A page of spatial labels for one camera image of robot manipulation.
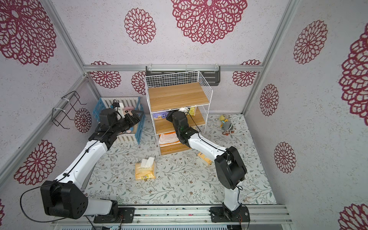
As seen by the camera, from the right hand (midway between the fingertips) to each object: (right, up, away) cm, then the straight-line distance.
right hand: (174, 108), depth 85 cm
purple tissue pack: (-8, -5, -4) cm, 10 cm away
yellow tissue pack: (+18, -30, +6) cm, 35 cm away
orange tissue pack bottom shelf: (-4, -19, +10) cm, 21 cm away
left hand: (-19, -5, -6) cm, 20 cm away
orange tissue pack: (-16, -36, -1) cm, 40 cm away
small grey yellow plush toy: (+38, -10, +21) cm, 44 cm away
